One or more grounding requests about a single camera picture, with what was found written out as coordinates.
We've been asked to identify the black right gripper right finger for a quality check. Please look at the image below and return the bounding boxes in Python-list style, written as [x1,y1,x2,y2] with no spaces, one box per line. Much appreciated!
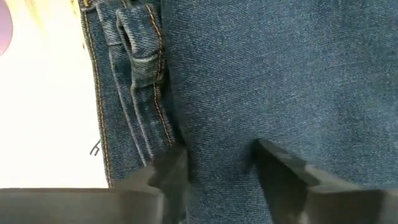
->
[252,138,386,224]

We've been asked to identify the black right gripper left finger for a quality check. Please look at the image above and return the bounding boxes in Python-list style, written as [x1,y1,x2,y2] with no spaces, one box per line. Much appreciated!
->
[113,146,190,224]

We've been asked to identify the dark blue jeans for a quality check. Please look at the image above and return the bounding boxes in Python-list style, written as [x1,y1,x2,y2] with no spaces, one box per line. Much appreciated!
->
[77,0,398,224]

